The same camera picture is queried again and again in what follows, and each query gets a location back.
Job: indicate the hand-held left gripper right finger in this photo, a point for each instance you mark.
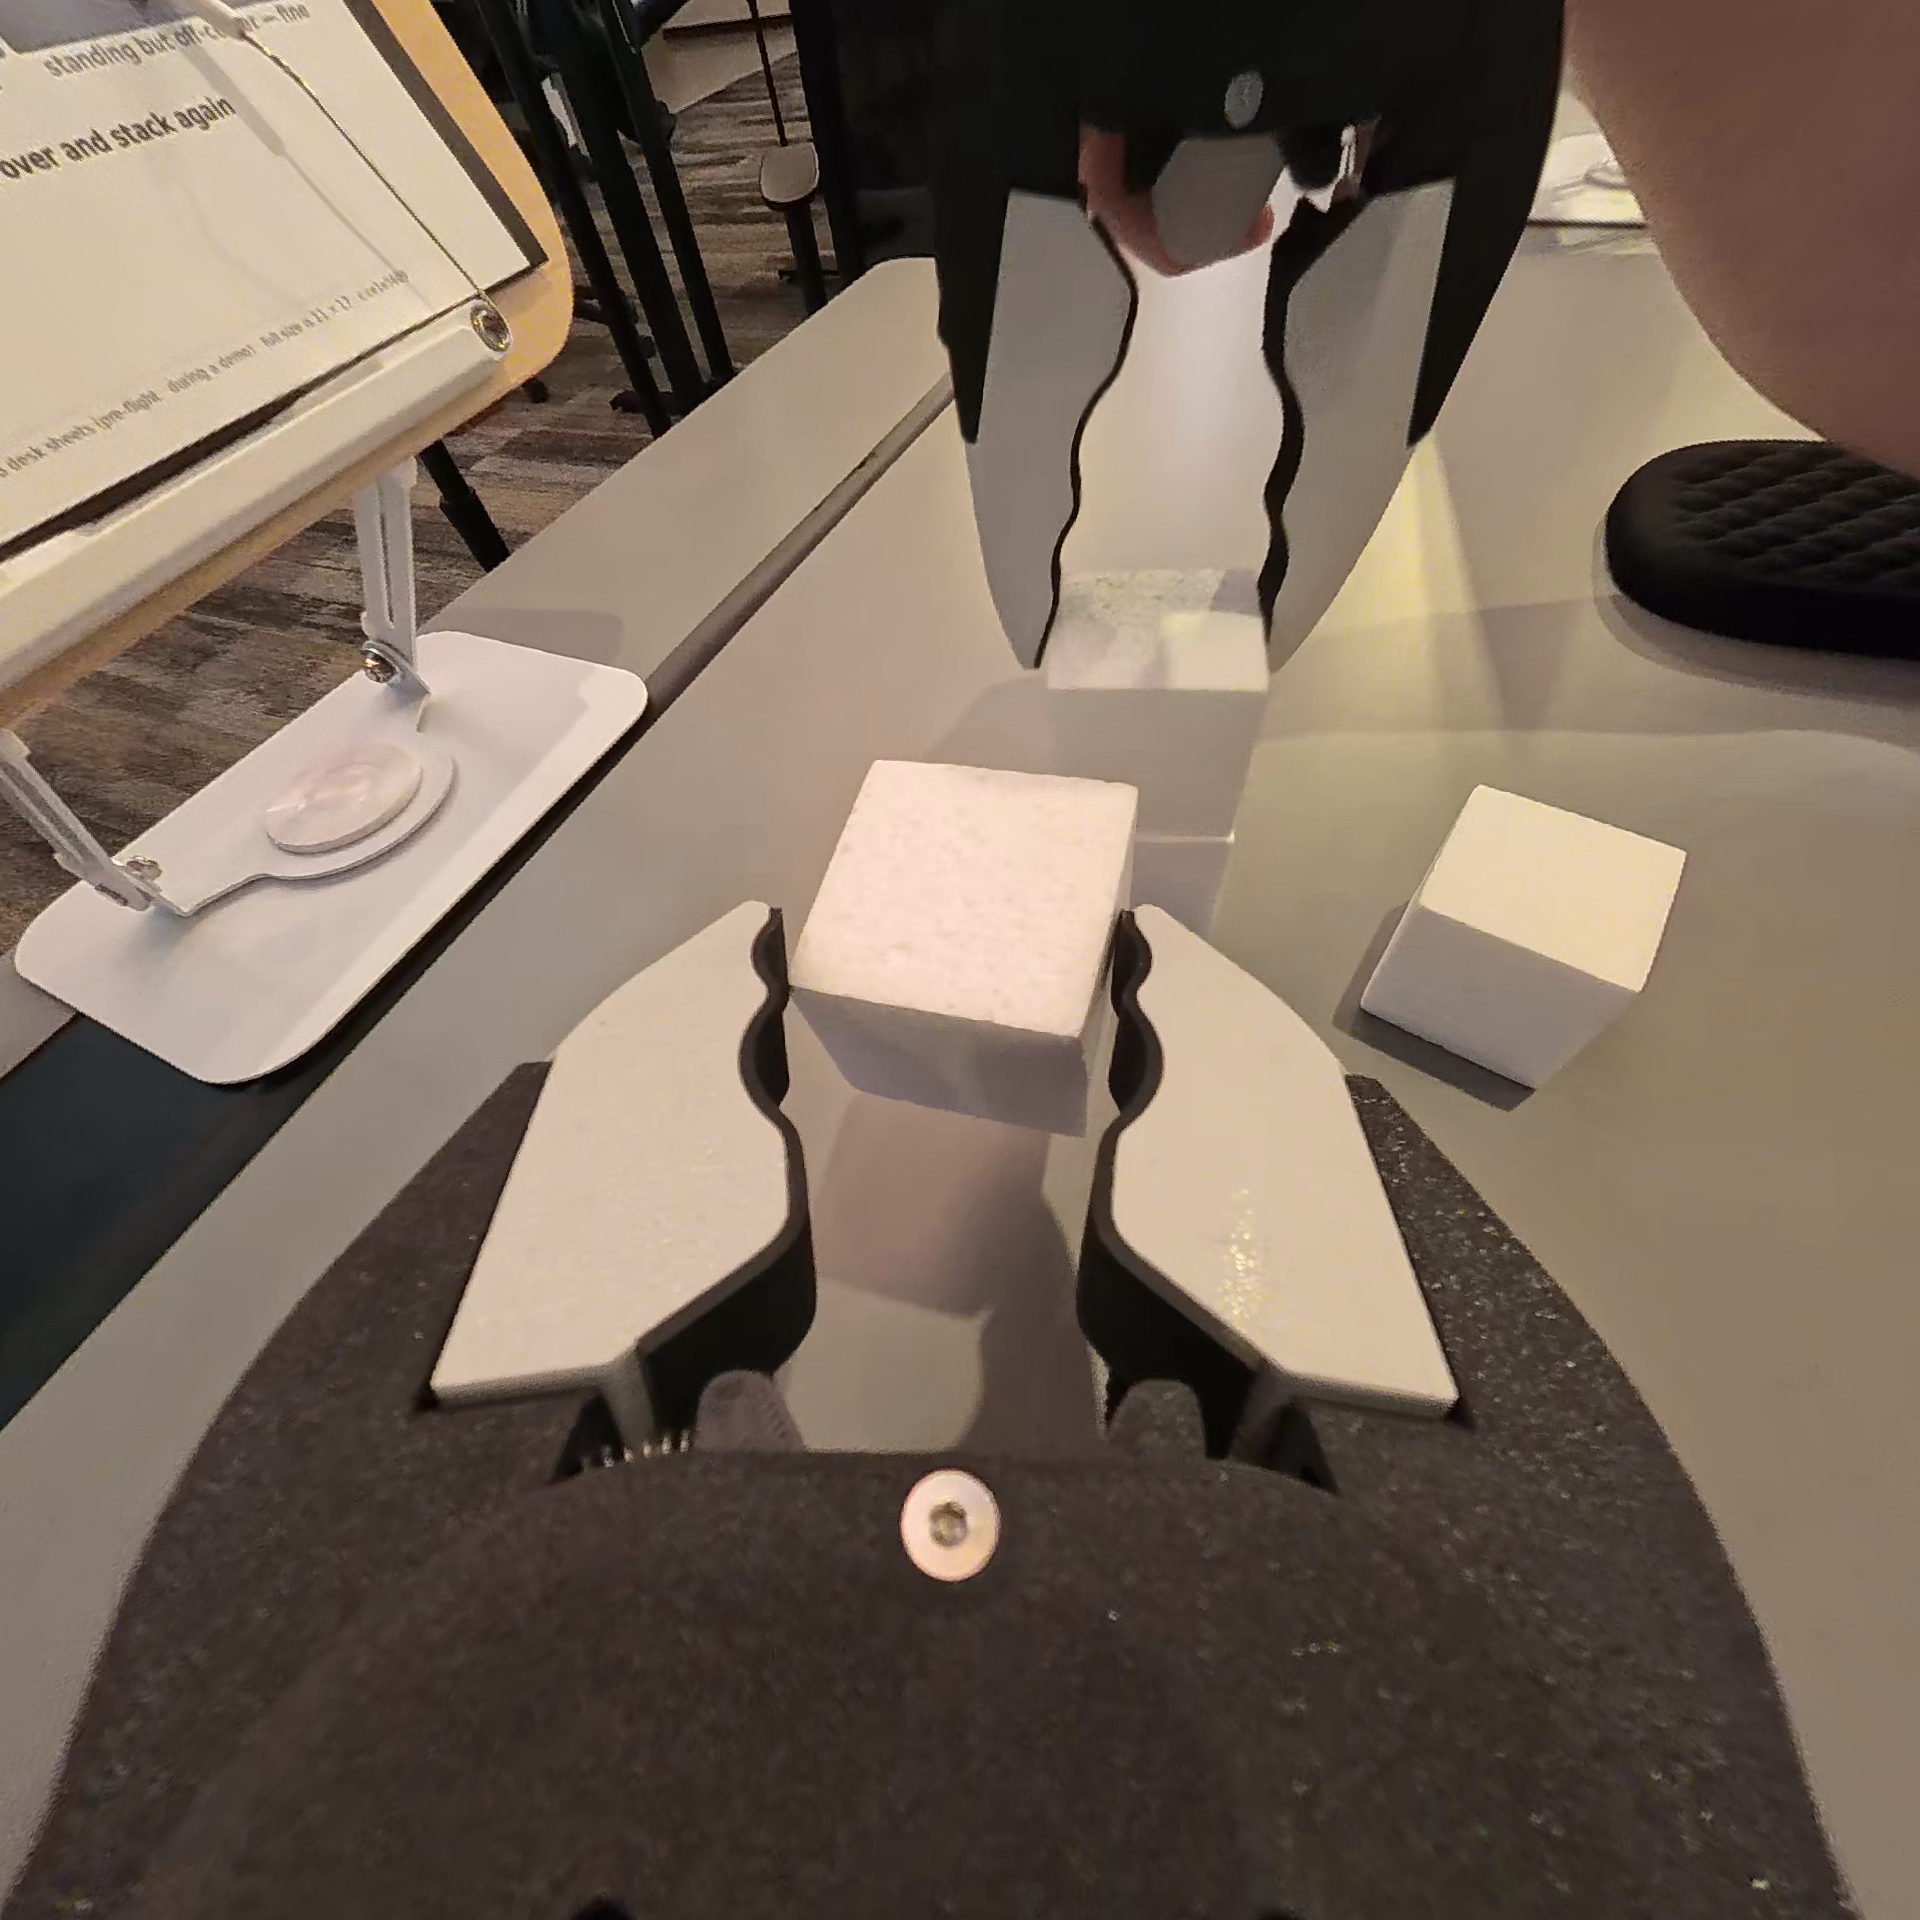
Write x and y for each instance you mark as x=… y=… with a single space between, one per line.
x=1276 y=1200

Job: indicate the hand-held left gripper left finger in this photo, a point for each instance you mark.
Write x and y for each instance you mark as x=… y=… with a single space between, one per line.
x=628 y=1200

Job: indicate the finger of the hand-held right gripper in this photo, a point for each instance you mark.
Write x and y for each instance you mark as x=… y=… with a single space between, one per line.
x=1035 y=389
x=1365 y=375

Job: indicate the white foam cube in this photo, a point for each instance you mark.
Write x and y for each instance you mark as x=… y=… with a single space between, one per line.
x=1185 y=879
x=1529 y=931
x=1171 y=646
x=961 y=902

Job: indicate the person's right forearm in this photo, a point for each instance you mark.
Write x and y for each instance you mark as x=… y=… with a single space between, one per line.
x=1770 y=182

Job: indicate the person's right hand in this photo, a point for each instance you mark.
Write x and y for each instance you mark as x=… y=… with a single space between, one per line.
x=1117 y=189

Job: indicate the white document stand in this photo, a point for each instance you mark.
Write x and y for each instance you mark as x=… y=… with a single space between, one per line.
x=1588 y=189

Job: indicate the black office chair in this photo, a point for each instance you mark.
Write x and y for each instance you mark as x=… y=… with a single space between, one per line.
x=838 y=136

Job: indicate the wooden board document stand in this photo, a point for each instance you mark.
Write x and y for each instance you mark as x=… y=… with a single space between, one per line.
x=494 y=839

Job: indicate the black desk legs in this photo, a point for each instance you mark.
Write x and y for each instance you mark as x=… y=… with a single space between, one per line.
x=645 y=224

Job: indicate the black wrist rest pad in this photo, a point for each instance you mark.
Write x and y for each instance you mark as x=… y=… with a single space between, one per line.
x=1770 y=541

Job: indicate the printed instruction sheet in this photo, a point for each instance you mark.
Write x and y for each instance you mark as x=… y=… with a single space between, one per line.
x=194 y=255

